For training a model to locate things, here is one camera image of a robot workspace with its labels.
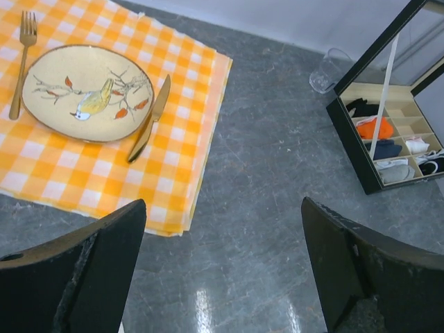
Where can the navy rolled underwear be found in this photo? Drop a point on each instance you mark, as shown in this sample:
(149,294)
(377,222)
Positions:
(386,148)

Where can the white pink rolled underwear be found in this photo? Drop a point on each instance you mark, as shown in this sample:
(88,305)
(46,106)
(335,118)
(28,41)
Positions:
(416,145)

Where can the clear drinking glass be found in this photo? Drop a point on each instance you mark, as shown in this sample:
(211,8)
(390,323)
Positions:
(329,72)

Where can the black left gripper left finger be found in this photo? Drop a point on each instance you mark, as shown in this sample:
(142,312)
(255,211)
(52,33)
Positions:
(78,282)

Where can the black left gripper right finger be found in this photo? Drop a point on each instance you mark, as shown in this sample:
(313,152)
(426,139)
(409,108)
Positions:
(352,262)

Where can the orange white checkered cloth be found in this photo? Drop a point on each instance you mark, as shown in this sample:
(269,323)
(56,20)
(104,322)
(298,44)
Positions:
(41,165)

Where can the grey rolled underwear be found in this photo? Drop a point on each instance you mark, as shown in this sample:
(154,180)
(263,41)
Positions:
(398,170)

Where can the gold knife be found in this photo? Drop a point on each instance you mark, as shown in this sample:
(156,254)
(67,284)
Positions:
(154,116)

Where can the black white rolled underwear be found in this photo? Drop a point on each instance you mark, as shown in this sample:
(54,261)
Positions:
(431,163)

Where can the gold fork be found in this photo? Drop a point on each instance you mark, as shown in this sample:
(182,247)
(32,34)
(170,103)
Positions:
(28,38)

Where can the black compartment storage box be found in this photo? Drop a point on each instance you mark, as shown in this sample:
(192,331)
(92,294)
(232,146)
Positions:
(402,71)

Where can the beige bird pattern plate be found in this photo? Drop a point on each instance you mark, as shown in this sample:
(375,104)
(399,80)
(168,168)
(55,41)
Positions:
(88,93)

